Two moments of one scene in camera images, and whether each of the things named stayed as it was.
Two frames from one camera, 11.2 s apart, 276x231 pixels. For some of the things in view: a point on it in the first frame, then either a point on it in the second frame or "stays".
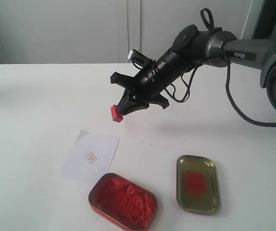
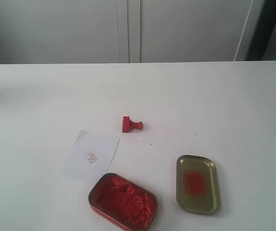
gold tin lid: [197, 186] stays
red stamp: [116, 116] to [128, 124]
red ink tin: [123, 203] stays
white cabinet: [53, 32] stays
